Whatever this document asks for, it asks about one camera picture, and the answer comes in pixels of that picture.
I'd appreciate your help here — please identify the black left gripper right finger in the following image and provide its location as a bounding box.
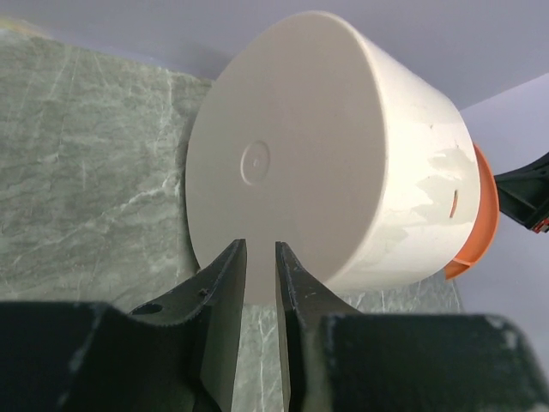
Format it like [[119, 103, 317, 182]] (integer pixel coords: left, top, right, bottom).
[[275, 242, 548, 411]]

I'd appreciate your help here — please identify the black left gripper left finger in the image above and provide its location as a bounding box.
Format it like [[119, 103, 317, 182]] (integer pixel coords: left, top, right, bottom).
[[1, 240, 247, 411]]

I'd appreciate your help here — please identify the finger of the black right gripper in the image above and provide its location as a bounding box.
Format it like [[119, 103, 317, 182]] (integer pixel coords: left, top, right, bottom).
[[495, 153, 549, 233]]

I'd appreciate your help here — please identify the round beige drawer cabinet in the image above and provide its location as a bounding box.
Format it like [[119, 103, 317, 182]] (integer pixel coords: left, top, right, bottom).
[[185, 11, 492, 305]]

